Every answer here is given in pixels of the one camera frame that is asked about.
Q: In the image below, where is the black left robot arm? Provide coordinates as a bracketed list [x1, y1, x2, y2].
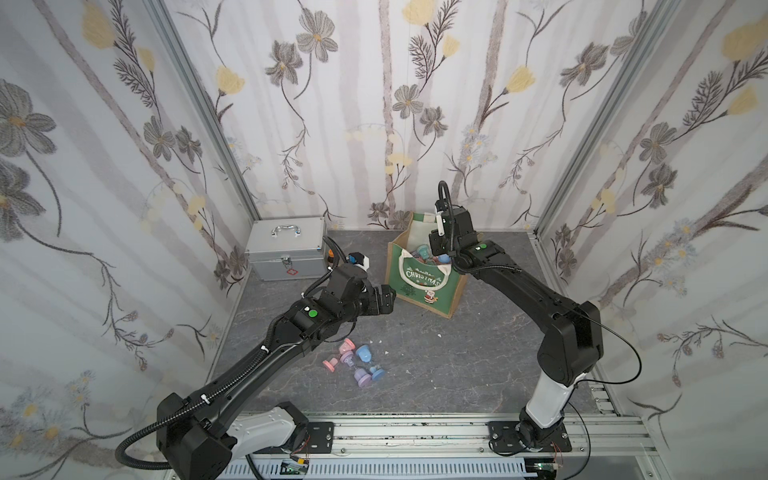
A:
[114, 236, 396, 479]

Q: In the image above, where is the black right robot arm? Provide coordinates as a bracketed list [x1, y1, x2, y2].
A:
[429, 180, 621, 457]

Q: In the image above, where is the green burlap canvas bag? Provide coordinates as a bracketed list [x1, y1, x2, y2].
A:
[385, 213, 467, 318]

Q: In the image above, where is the pink hourglass front left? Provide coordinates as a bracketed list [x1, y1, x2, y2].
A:
[323, 339, 356, 372]

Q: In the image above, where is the purple hourglass front left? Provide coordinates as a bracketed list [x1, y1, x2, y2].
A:
[340, 351, 373, 388]

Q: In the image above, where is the silver metal case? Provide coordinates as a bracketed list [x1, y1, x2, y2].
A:
[245, 217, 327, 281]

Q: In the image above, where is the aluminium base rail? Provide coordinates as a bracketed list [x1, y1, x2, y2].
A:
[214, 410, 671, 479]

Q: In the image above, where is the aluminium corner frame post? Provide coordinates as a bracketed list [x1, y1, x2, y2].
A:
[143, 0, 261, 221]

